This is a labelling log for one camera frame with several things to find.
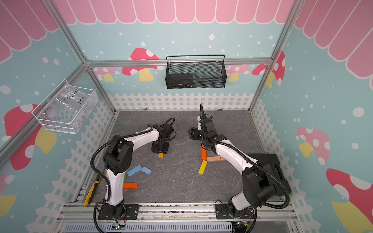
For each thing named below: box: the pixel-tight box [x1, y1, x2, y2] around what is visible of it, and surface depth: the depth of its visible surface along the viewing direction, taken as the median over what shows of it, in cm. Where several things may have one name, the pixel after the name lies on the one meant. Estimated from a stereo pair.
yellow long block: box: [198, 160, 208, 175], surface depth 91 cm
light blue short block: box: [140, 166, 153, 176], surface depth 90 cm
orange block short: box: [201, 148, 208, 162], surface depth 96 cm
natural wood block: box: [206, 155, 226, 162], surface depth 94 cm
